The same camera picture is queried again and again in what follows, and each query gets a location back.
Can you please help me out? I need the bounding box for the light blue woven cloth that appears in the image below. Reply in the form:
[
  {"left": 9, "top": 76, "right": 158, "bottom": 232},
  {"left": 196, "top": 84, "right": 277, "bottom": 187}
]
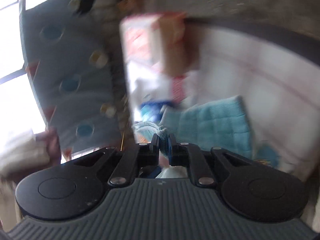
[{"left": 134, "top": 96, "right": 253, "bottom": 159}]

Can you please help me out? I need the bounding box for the blue white tissue pack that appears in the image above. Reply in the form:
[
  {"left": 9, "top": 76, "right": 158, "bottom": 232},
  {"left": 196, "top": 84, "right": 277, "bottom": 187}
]
[{"left": 140, "top": 101, "right": 175, "bottom": 123}]

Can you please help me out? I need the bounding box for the pink wet wipes pack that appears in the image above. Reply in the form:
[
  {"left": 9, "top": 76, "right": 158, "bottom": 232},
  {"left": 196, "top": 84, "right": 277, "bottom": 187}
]
[{"left": 120, "top": 12, "right": 196, "bottom": 108}]

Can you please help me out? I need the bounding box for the blue dotted cushion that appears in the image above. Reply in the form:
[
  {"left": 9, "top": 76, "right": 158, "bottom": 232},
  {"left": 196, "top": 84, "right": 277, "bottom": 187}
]
[{"left": 20, "top": 0, "right": 126, "bottom": 152}]

